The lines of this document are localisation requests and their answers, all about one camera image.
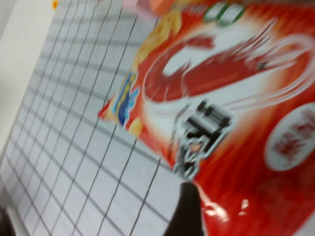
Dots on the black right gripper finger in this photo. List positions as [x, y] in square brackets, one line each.
[188, 216]

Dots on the red prawn cracker bag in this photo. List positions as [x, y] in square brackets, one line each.
[246, 147]

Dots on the white black-grid table mat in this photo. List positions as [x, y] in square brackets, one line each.
[73, 123]

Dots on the orange foam cube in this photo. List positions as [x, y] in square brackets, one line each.
[161, 5]

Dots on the light pink foam cube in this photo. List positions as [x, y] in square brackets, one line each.
[130, 4]

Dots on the small yellow object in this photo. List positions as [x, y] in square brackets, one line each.
[54, 4]

